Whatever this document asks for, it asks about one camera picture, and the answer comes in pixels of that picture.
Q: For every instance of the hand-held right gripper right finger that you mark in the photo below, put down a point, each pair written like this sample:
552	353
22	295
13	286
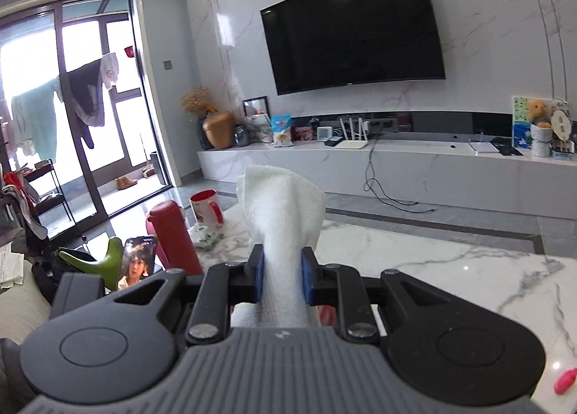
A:
309	276

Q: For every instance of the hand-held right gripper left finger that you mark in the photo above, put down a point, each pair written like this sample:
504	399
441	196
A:
258	274

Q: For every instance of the white cloth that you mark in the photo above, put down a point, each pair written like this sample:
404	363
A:
279	216

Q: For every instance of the black bag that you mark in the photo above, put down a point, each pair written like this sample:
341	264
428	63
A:
49	274

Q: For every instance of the green plastic object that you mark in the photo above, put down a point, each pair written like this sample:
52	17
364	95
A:
103	265

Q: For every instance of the beige cushion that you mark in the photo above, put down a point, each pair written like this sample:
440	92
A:
20	310

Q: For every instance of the clear plastic food box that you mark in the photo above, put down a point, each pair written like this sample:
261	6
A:
205	238

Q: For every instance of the smartphone with lit screen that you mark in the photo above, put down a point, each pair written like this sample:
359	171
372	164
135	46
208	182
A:
137	261

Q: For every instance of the stack of papers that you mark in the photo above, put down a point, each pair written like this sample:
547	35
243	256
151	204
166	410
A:
11	267

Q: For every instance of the red and white mug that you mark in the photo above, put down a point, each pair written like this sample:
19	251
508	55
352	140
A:
205	213

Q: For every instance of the black metal shelf rack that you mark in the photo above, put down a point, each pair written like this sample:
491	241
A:
45	208

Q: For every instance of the red thermos bottle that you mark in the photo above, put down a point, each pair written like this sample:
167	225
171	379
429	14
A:
173	238

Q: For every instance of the brown shoes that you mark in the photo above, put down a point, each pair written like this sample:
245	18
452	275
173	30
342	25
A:
126	183

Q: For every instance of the small black device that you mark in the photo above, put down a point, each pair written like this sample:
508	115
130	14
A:
334	142

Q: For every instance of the glass jar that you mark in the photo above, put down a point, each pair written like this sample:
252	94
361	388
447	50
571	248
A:
241	137

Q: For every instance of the white wifi router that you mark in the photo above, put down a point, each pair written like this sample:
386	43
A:
354	143

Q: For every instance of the pink box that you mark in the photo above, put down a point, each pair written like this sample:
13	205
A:
302	134

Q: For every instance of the dark glass vase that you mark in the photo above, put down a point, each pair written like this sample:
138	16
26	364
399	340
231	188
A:
203	139

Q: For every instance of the small white display device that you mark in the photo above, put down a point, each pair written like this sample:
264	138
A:
324	131

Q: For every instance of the blue snack bag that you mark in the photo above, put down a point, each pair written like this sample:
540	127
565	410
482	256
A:
281	130

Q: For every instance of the gold round vase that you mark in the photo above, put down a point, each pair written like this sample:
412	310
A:
218	130

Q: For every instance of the white marble television cabinet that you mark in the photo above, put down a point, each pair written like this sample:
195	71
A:
428	180

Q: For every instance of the teal hanging garment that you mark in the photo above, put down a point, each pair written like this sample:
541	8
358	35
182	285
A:
38	121

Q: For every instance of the sliding glass door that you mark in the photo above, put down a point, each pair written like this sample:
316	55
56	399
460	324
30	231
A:
153	125

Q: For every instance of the dried flower bunch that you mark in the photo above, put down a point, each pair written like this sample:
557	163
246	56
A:
198	101

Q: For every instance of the dark hanging jacket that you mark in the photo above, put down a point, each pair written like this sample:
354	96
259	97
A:
85	94

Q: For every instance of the white notebook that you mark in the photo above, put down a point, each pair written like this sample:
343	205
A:
484	147

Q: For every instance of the white hanging garment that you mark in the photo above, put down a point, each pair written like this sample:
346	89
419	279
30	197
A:
109	69

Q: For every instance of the black flat case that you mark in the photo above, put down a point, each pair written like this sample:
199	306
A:
509	150

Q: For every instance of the red hanging ornament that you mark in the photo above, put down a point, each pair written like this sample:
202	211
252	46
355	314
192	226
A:
130	51

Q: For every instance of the flower painting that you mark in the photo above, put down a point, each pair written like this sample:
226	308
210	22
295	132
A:
520	134

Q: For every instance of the white knitted basket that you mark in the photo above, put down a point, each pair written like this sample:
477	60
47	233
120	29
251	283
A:
541	141

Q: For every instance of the small pink-red bottle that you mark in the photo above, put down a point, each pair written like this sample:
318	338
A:
565	383

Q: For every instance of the brown teddy bear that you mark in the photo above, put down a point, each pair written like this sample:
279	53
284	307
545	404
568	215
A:
538	110

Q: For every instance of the round paper fan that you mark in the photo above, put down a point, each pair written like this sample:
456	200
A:
561	123
561	103

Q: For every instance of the black photo frame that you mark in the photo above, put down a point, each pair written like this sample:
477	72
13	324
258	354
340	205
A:
256	107

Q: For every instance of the wall switch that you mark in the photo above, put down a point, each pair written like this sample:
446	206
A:
167	64

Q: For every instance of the black wall television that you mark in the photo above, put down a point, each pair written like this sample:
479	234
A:
351	31

